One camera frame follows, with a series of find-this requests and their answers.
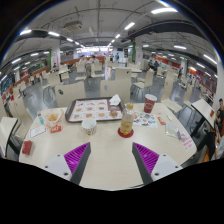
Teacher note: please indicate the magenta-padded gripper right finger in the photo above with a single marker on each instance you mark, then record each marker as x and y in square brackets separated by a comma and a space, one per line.
[166, 165]

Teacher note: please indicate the small clear bottle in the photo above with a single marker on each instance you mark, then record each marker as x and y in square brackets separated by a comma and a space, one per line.
[40, 119]

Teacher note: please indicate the group of ceiling lights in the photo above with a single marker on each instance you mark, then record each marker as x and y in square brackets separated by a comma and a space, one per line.
[163, 10]

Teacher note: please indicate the group of beige chairs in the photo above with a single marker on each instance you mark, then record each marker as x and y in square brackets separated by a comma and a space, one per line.
[148, 80]

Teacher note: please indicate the white paper napkin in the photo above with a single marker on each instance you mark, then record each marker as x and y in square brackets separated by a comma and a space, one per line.
[115, 100]

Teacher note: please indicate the clear plastic packet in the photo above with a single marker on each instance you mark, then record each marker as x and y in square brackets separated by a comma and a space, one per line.
[173, 130]

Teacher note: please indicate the brown tray with food-print liner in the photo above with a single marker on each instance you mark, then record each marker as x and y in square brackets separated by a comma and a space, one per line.
[90, 110]

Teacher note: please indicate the white paper with red print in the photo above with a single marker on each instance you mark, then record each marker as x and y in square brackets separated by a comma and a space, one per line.
[187, 141]

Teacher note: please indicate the white rectangular table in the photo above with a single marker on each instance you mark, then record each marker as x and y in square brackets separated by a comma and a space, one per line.
[7, 128]
[203, 108]

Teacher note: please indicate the white card with red border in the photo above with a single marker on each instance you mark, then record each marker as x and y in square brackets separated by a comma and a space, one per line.
[37, 131]

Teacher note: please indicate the red sauce packet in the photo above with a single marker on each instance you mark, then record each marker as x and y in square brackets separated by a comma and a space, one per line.
[55, 129]
[161, 120]

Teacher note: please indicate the beige chair with round hole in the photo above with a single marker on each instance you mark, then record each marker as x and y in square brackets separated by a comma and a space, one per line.
[71, 95]
[118, 88]

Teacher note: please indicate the ceiling air conditioner unit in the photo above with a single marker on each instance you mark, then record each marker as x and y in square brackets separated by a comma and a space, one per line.
[72, 25]

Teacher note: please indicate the flat round red coaster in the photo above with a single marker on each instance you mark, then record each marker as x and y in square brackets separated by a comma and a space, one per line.
[125, 136]

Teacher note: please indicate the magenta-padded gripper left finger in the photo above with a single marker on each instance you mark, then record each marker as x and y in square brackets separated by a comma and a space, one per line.
[55, 165]

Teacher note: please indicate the clear plastic bag with food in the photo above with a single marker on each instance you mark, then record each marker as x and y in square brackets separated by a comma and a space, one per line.
[53, 117]

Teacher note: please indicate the red paper cup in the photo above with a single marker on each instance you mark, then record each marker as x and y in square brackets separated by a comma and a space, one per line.
[150, 104]

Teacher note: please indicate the small white sachet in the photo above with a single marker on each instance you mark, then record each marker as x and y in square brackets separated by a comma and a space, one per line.
[170, 118]

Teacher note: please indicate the red cardboard box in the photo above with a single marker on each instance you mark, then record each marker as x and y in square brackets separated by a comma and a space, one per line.
[27, 147]

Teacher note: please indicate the clear bottle with yellow cap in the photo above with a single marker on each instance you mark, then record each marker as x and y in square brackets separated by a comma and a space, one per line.
[127, 121]

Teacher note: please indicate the colourful sticker sheet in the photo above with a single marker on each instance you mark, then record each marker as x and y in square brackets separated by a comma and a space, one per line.
[146, 120]

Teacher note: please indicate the person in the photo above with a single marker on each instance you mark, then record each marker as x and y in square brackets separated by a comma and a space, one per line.
[93, 59]
[215, 143]
[156, 66]
[83, 59]
[220, 113]

